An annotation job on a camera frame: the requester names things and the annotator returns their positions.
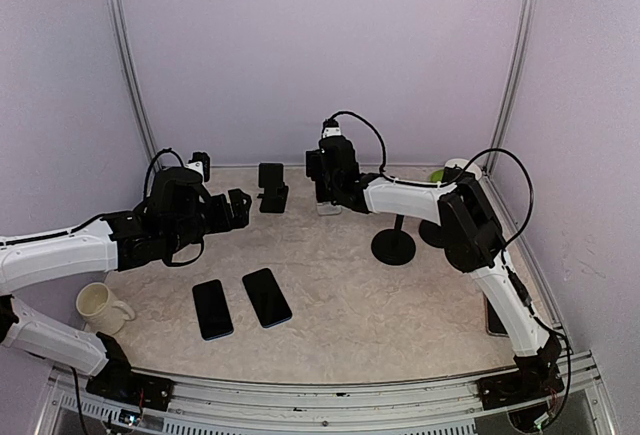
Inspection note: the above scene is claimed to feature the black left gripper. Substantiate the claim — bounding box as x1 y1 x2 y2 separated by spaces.
166 188 252 254

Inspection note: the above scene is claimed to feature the black folding phone stand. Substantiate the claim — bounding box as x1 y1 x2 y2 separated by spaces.
258 163 289 214

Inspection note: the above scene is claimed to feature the white folding phone stand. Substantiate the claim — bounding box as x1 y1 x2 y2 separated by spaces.
316 201 342 216

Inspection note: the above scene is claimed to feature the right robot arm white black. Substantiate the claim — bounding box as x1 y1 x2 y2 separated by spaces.
306 115 568 399

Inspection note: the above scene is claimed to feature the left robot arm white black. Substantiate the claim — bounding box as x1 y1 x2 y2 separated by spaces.
1 152 251 400

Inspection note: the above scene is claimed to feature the black phone blue edge right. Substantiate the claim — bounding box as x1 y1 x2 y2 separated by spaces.
242 268 292 328

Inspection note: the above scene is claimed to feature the black phone blue edge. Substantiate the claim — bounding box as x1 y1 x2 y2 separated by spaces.
242 268 292 328
192 280 234 341

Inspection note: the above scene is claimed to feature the black round-base stand front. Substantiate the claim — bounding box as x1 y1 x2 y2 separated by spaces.
371 215 416 266

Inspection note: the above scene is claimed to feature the black round-base stand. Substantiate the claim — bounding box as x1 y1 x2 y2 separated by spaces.
371 215 416 266
418 220 448 249

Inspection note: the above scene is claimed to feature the black phone blue edge left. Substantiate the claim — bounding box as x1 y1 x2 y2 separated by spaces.
192 280 234 341

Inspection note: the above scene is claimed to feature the black round-base stand rear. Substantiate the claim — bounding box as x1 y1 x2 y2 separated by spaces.
418 220 448 249

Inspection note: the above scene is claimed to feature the green bowl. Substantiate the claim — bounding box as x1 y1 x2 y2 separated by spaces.
430 169 444 182

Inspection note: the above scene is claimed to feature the cream ceramic mug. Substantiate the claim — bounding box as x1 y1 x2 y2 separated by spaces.
75 282 136 336

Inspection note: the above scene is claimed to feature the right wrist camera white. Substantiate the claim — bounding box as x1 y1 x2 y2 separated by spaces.
321 117 342 139

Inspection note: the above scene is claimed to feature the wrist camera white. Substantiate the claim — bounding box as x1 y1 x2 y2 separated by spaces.
186 152 210 184
321 117 342 139

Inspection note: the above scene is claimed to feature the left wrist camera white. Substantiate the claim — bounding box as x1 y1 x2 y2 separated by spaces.
186 152 210 184

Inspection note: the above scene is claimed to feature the right aluminium corner post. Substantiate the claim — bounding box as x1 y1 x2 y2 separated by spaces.
491 0 536 148

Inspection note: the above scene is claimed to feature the aluminium corner post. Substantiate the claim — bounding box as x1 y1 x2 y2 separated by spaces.
491 0 536 148
107 0 157 161

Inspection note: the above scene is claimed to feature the left aluminium corner post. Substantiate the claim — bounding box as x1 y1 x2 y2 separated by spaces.
107 0 157 161

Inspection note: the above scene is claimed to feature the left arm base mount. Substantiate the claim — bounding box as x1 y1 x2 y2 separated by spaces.
86 332 174 412

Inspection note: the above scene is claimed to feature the aluminium front rail frame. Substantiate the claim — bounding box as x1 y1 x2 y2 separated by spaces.
34 352 616 435

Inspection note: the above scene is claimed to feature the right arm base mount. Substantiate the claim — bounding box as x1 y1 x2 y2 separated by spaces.
477 334 565 410

